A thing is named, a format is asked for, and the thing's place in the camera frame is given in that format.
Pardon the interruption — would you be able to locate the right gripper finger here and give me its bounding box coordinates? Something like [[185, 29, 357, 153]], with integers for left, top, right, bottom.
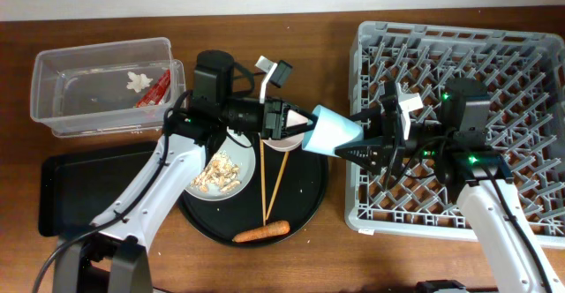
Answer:
[[334, 137, 383, 171], [350, 107, 382, 127]]

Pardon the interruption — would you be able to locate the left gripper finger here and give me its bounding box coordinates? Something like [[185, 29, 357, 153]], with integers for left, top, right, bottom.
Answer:
[[282, 122, 316, 139], [287, 103, 316, 121]]

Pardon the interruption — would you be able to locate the light blue cup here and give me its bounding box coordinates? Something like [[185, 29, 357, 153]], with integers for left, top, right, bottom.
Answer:
[[301, 105, 364, 156]]

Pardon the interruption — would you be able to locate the grey round plate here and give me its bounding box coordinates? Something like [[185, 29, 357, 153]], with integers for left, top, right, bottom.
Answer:
[[183, 130, 256, 201]]

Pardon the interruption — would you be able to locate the round black serving tray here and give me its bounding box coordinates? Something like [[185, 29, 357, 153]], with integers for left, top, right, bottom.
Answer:
[[178, 134, 328, 248]]

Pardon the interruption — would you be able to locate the pile of food scraps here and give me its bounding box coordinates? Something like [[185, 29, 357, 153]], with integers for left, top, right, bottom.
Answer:
[[190, 151, 241, 194]]

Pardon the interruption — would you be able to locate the orange carrot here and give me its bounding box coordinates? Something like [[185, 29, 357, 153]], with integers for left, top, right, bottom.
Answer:
[[232, 221, 290, 243]]

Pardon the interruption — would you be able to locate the red snack wrapper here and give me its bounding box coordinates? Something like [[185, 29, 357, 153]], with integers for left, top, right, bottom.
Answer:
[[135, 70, 171, 108]]

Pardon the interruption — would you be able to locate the white napkin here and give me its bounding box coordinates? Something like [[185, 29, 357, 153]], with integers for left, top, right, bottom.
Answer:
[[126, 71, 153, 93]]

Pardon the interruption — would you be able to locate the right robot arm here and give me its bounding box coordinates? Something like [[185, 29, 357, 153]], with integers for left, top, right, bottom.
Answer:
[[335, 78, 564, 292]]

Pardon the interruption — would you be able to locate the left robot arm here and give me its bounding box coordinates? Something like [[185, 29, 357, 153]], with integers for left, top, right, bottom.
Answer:
[[43, 49, 317, 292]]

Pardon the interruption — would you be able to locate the grey dishwasher rack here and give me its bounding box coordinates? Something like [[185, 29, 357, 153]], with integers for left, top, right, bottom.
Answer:
[[344, 21, 564, 249]]

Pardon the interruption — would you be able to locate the clear plastic bin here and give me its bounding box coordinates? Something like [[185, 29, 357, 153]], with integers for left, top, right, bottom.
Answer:
[[30, 37, 185, 138]]

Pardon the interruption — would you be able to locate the black rectangular tray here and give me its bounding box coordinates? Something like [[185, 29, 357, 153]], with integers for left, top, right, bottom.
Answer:
[[38, 141, 156, 237]]

